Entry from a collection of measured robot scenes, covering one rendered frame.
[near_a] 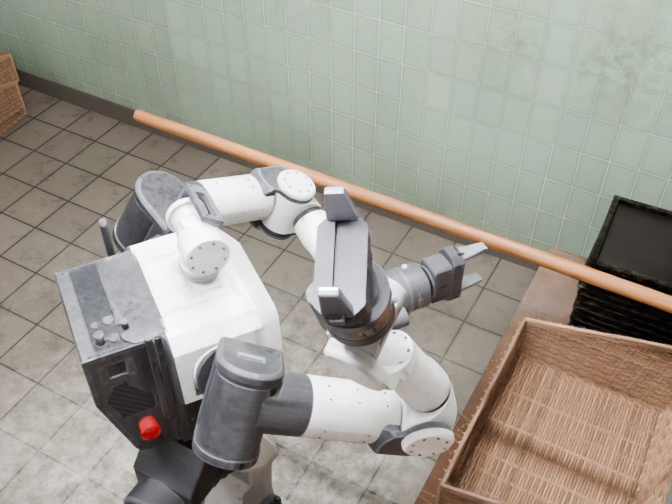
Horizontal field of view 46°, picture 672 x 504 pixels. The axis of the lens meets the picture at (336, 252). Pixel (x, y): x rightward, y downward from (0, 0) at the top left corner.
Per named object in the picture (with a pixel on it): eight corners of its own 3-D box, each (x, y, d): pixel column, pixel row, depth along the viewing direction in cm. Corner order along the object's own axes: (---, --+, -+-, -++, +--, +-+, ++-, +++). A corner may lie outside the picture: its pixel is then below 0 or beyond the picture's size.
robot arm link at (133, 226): (193, 246, 148) (126, 258, 140) (175, 208, 151) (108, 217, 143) (217, 210, 140) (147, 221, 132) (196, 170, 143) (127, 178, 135)
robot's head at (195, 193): (172, 256, 115) (196, 215, 112) (156, 220, 121) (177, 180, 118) (209, 263, 119) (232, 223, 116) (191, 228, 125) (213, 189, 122)
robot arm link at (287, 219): (338, 278, 156) (293, 207, 165) (360, 244, 150) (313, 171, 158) (294, 286, 150) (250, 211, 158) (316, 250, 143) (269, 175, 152)
